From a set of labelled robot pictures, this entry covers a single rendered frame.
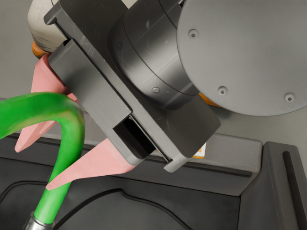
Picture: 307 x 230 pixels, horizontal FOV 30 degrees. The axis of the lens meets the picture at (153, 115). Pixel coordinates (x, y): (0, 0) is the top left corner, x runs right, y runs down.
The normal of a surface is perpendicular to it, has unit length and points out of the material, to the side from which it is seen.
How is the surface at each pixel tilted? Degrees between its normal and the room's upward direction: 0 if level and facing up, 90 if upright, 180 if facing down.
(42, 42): 90
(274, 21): 51
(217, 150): 0
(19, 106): 55
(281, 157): 43
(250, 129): 0
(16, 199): 0
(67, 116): 94
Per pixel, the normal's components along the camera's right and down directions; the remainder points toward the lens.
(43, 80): -0.59, 0.46
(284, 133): 0.04, -0.35
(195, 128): 0.68, -0.58
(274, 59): -0.16, 0.49
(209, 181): -0.16, 0.92
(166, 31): -0.44, 0.17
